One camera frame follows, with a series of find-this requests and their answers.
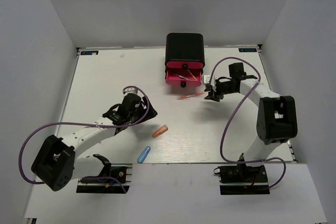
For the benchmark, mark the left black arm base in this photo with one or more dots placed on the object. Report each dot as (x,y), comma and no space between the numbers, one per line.
(97,175)

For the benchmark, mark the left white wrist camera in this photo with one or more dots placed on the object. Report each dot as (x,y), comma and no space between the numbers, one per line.
(129,90)

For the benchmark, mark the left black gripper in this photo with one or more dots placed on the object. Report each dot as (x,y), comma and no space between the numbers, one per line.
(150,114)

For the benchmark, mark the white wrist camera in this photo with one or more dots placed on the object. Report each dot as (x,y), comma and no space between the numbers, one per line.
(129,90)
(209,84)

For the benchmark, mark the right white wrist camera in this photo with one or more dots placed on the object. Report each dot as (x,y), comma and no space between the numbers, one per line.
(209,84)

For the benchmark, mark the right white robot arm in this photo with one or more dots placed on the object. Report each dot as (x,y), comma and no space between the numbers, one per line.
(276,118)

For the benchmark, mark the black drawer cabinet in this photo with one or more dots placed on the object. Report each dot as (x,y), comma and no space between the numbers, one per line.
(181,48)

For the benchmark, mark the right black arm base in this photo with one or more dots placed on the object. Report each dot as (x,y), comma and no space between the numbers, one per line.
(242,179)

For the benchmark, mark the clear blue ballpoint pen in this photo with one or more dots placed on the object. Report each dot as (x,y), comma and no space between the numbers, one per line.
(180,76)

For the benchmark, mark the orange double-ended marker pen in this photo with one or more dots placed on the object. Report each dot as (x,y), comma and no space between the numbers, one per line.
(191,95)

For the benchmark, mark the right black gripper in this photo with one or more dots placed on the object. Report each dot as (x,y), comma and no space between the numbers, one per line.
(214,97)

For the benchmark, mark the blue translucent correction tape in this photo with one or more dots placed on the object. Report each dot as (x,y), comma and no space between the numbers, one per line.
(143,155)

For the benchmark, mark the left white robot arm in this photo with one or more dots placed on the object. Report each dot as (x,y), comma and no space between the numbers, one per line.
(60,160)

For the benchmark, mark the orange translucent correction tape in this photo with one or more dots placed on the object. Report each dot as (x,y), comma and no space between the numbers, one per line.
(160,131)

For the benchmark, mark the pink drawer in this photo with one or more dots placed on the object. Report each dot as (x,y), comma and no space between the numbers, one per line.
(185,65)
(173,80)

